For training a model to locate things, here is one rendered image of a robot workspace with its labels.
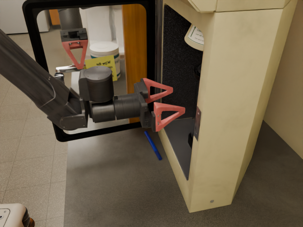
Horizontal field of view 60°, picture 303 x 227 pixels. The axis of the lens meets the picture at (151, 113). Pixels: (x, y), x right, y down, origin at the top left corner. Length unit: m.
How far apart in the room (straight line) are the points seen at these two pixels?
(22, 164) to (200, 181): 1.89
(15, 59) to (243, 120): 0.44
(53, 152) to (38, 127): 0.44
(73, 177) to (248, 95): 0.52
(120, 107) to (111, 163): 0.26
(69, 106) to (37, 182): 1.62
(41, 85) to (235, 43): 0.37
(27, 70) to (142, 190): 0.41
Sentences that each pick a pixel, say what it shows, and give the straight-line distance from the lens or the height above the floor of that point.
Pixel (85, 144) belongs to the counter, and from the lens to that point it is 0.88.
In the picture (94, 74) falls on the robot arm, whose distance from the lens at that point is 0.55.
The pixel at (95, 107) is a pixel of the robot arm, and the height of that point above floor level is 1.19.
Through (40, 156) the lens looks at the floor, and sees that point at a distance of 2.36.
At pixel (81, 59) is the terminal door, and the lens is 0.70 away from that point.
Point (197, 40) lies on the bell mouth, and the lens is 0.54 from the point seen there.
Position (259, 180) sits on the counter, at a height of 0.94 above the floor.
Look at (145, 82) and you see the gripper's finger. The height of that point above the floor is 1.20.
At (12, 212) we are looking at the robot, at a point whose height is 0.28.
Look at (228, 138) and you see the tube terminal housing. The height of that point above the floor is 1.17.
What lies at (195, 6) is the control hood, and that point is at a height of 1.42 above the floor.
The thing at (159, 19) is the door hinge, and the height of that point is 1.32.
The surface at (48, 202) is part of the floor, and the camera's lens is 2.01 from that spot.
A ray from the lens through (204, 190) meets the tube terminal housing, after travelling 0.64.
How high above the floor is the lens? 1.50
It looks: 34 degrees down
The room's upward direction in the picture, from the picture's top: straight up
